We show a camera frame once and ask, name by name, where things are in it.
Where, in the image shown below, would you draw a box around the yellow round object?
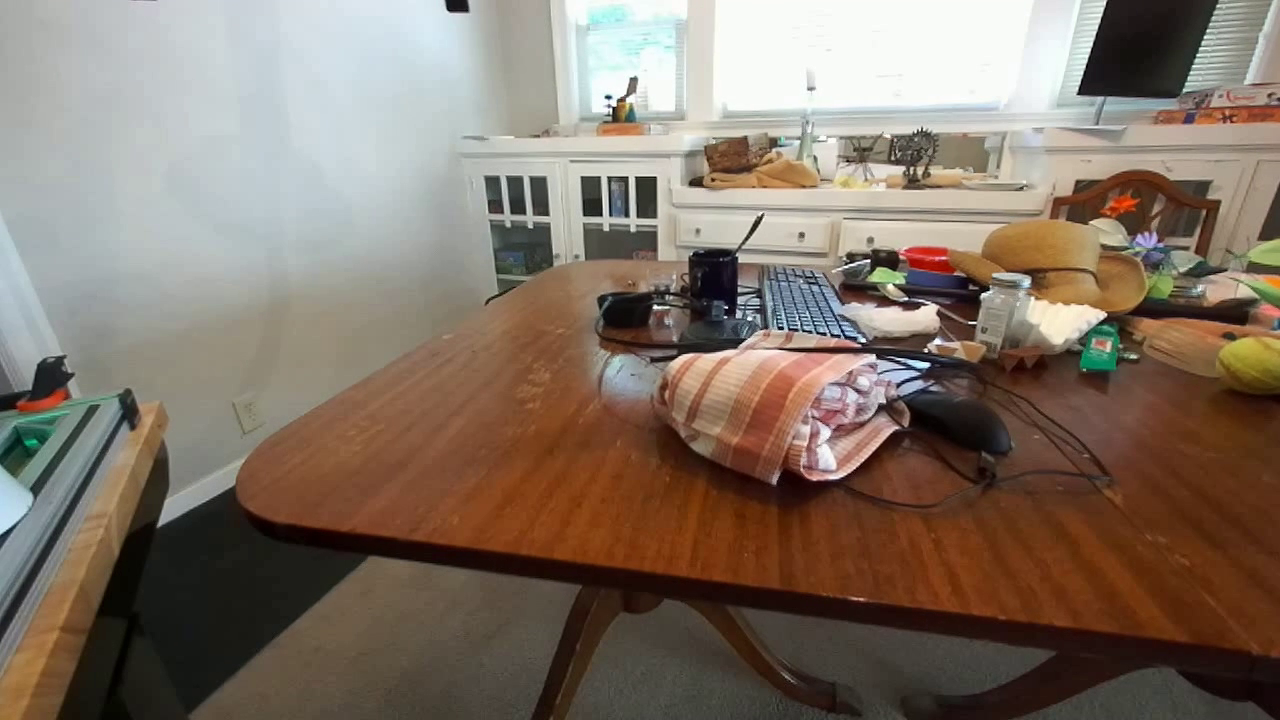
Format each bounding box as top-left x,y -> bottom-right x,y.
1216,336 -> 1280,397

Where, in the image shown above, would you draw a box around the black rounded device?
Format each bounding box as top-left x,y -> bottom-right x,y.
597,290 -> 657,329

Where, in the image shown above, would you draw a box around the black mug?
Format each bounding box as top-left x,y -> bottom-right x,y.
687,249 -> 740,319

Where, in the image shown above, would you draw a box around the orange striped cloth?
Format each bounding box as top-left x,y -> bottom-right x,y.
654,329 -> 912,487

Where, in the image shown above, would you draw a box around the black keyboard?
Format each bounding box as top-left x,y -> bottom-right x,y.
757,264 -> 870,345

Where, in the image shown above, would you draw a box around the white built-in cabinet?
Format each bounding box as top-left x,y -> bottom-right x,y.
458,122 -> 1280,297

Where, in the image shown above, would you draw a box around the red checked cloth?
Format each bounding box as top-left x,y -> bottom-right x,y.
800,361 -> 902,474

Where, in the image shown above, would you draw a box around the tan cloth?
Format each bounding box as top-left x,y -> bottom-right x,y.
702,153 -> 822,191

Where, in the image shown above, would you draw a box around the woven basket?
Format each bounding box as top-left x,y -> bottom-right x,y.
703,134 -> 772,175

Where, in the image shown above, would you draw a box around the small figures on windowsill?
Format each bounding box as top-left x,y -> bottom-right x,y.
597,76 -> 653,138

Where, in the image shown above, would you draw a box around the crumpled white napkin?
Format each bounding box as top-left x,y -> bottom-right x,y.
839,301 -> 942,340

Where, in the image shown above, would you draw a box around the candle holder with candle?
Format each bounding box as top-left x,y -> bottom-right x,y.
796,69 -> 822,168

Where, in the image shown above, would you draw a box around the black computer mouse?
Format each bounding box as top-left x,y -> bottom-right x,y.
904,389 -> 1015,457

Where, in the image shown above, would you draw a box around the dark metal statue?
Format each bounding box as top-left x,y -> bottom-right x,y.
887,127 -> 942,190

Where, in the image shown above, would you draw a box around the glass jar with lid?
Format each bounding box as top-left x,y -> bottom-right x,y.
974,271 -> 1034,354

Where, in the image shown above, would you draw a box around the window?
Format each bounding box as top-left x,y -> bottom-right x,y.
549,0 -> 1280,127

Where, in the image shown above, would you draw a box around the straw hat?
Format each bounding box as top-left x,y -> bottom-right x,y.
947,219 -> 1150,316

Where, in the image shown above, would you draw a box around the stack of white coffee filters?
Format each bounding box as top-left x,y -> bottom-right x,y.
1010,297 -> 1108,354

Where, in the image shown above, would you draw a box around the green packet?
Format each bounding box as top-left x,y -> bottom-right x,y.
1078,322 -> 1122,375

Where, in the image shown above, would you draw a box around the wooden chair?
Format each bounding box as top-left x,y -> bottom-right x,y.
1049,169 -> 1224,258

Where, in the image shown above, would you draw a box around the wooden paper fan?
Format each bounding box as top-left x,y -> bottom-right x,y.
1138,318 -> 1243,380

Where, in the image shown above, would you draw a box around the orange and black clamp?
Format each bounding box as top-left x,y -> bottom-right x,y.
14,355 -> 77,414

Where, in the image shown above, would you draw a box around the black monitor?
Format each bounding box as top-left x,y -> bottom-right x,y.
1076,0 -> 1222,100

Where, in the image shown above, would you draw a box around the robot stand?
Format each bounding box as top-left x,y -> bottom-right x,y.
0,389 -> 171,720

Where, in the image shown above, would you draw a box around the stack of boxes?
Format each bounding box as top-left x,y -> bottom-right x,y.
1154,84 -> 1280,127

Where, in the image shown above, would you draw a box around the black cable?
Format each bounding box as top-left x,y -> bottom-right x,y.
594,290 -> 1115,512

